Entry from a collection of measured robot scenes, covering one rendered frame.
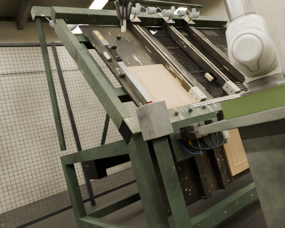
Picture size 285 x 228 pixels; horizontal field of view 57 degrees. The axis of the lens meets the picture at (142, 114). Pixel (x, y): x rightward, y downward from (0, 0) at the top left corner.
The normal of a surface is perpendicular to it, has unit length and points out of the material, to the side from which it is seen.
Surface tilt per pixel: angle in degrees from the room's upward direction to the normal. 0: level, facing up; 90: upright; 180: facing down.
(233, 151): 90
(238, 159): 90
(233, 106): 90
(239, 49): 97
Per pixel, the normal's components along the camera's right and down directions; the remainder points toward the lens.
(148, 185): 0.55, -0.22
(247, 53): -0.48, 0.16
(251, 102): -0.78, 0.17
